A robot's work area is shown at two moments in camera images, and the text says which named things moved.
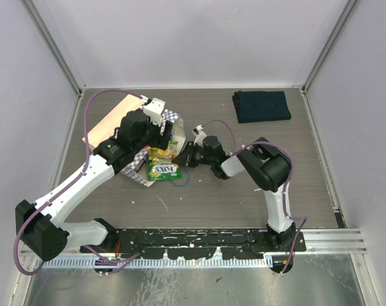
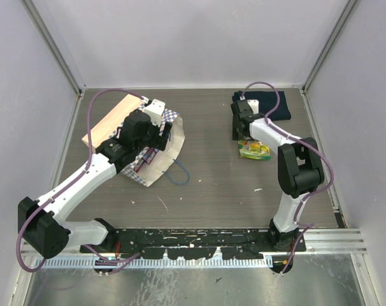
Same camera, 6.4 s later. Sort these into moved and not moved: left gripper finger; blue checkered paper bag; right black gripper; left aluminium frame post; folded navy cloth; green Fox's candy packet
Moved: green Fox's candy packet; right black gripper
Not moved: left gripper finger; blue checkered paper bag; folded navy cloth; left aluminium frame post
